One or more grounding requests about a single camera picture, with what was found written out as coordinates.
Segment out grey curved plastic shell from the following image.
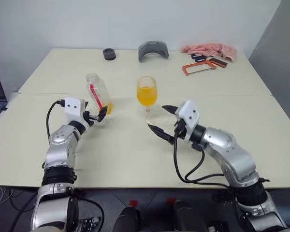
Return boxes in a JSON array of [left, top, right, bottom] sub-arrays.
[[137, 41, 170, 63]]

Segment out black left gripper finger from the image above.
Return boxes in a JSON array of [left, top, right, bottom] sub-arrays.
[[98, 105, 109, 122]]

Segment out pink fluffy cloth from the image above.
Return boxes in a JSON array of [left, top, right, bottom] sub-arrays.
[[180, 42, 238, 63]]

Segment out dark rounded shape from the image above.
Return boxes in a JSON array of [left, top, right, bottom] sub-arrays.
[[114, 204, 141, 232], [172, 200, 209, 232]]

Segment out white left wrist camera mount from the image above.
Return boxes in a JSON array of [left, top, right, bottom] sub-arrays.
[[63, 97, 90, 129]]

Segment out white floor cables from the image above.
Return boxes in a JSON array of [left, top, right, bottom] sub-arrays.
[[0, 184, 15, 214]]

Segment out black round holder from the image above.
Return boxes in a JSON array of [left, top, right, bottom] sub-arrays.
[[102, 48, 117, 61]]

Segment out orange hacksaw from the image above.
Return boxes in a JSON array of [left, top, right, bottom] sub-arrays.
[[182, 58, 229, 77]]

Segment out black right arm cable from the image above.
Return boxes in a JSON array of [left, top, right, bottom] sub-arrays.
[[173, 135, 231, 189]]

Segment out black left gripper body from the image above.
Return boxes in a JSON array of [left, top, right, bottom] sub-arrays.
[[83, 101, 100, 127]]

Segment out clear wine glass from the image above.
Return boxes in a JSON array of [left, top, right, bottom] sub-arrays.
[[136, 76, 159, 124]]

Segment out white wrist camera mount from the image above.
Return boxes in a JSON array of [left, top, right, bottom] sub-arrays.
[[176, 99, 201, 141], [63, 97, 90, 129]]

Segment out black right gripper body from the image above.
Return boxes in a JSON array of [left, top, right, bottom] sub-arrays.
[[173, 118, 188, 142]]

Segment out blue handled scissors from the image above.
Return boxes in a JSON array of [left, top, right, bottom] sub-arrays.
[[190, 53, 207, 62]]

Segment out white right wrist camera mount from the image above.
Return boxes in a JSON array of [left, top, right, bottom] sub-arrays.
[[176, 99, 201, 141]]

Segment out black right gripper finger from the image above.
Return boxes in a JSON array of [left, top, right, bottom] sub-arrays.
[[147, 124, 176, 144], [161, 104, 179, 116]]

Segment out clear bottle with orange drink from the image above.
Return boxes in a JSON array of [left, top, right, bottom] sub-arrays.
[[86, 72, 115, 116]]

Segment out black floor cable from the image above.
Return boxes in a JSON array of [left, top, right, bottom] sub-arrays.
[[9, 190, 37, 211]]

